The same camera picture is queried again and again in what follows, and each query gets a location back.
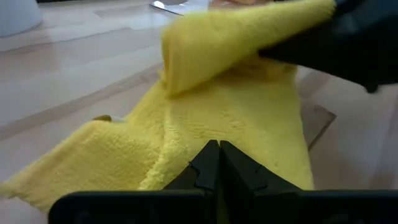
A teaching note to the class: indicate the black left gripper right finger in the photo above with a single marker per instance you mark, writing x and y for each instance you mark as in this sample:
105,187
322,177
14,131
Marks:
248,180

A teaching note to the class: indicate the yellow microfiber towel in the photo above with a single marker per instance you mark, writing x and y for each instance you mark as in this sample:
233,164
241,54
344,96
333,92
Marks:
217,109

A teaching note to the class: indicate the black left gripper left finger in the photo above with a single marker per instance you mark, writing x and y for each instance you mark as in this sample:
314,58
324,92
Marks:
202,174

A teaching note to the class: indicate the white round plant pot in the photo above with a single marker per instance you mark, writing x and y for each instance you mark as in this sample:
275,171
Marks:
15,15

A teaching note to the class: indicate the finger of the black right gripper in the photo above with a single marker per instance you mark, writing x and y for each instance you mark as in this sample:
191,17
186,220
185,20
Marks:
326,53

